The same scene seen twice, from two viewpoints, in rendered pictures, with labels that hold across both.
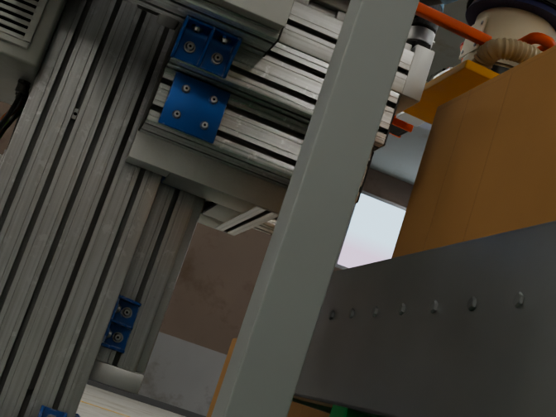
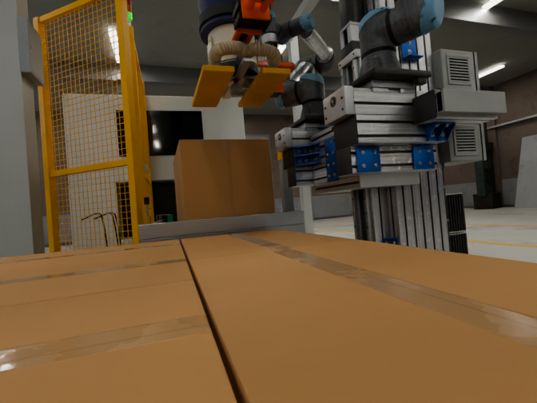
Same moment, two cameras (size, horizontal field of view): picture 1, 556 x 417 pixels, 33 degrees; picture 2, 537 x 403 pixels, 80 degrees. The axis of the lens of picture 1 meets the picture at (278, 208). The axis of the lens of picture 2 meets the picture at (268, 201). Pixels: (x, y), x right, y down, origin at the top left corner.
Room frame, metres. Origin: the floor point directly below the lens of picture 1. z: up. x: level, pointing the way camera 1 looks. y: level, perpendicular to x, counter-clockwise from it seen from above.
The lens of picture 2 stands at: (2.97, -0.40, 0.64)
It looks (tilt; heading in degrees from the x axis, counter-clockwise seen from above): 1 degrees up; 173
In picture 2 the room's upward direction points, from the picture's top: 5 degrees counter-clockwise
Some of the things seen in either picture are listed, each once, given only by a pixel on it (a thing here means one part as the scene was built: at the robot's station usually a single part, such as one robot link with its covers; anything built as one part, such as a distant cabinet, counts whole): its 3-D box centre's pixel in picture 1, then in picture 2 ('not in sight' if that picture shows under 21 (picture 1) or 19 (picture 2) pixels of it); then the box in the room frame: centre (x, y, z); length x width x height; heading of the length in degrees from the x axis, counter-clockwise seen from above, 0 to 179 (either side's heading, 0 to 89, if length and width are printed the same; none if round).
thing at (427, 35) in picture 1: (420, 40); not in sight; (2.37, -0.22, 1.43); 0.08 x 0.08 x 0.05
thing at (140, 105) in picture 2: not in sight; (145, 172); (-0.07, -1.16, 1.05); 1.17 x 0.10 x 2.10; 11
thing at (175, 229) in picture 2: not in sight; (227, 224); (1.60, -0.42, 0.58); 0.70 x 0.03 x 0.06; 101
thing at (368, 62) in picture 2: not in sight; (379, 68); (1.92, 0.15, 1.09); 0.15 x 0.15 x 0.10
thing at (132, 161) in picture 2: not in sight; (88, 159); (0.74, -1.32, 1.05); 0.87 x 0.10 x 2.10; 63
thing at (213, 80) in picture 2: not in sight; (210, 85); (1.83, -0.44, 1.09); 0.34 x 0.10 x 0.05; 12
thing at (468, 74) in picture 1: (451, 88); (260, 85); (1.79, -0.25, 1.09); 0.34 x 0.10 x 0.05; 12
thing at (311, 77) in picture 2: not in sight; (311, 89); (1.43, 0.04, 1.20); 0.13 x 0.12 x 0.14; 53
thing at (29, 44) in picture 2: not in sight; (31, 53); (1.03, -1.46, 1.62); 0.20 x 0.05 x 0.30; 11
